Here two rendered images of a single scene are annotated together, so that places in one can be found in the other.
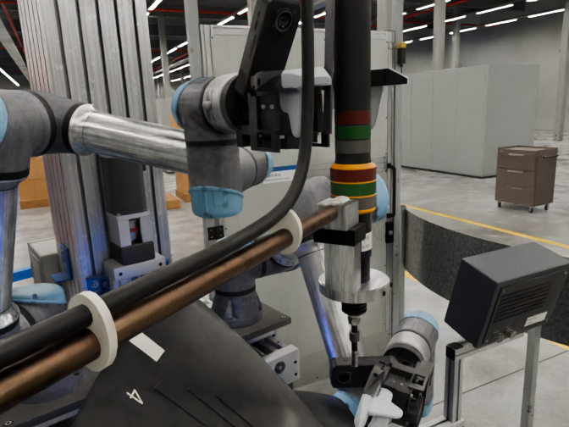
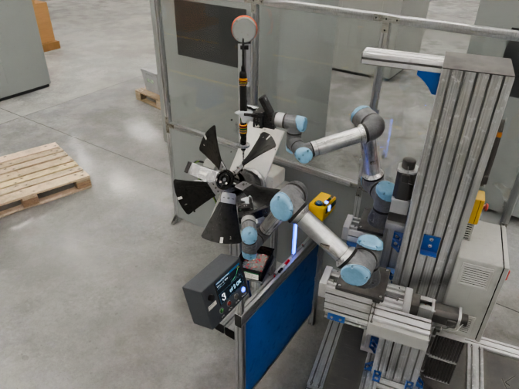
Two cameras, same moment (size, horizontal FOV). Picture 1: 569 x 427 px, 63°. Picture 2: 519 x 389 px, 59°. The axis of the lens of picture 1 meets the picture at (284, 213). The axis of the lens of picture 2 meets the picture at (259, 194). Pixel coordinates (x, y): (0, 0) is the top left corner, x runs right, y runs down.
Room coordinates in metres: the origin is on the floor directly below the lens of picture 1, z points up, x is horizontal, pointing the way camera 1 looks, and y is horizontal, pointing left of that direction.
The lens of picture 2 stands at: (2.36, -1.12, 2.53)
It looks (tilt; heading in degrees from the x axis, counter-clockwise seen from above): 32 degrees down; 149
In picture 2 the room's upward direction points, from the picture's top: 1 degrees clockwise
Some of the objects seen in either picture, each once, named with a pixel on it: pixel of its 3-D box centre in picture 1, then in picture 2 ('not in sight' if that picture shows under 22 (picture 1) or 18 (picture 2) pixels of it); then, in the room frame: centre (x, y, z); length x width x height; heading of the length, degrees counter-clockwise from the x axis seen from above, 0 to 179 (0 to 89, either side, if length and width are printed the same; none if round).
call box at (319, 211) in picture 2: not in sight; (321, 207); (0.63, 0.36, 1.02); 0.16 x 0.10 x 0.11; 116
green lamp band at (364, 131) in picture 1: (352, 131); not in sight; (0.44, -0.07, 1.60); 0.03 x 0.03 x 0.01
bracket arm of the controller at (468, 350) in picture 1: (486, 341); not in sight; (1.03, -0.48, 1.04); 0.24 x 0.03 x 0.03; 116
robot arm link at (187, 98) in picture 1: (208, 108); (294, 123); (0.66, 0.10, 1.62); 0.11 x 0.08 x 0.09; 36
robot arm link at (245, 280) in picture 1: (235, 260); (368, 251); (1.24, 0.14, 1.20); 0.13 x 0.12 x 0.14; 119
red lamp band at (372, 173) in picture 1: (352, 173); not in sight; (0.44, -0.07, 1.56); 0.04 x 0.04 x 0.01
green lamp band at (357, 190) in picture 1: (353, 186); not in sight; (0.44, -0.07, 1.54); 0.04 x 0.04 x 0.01
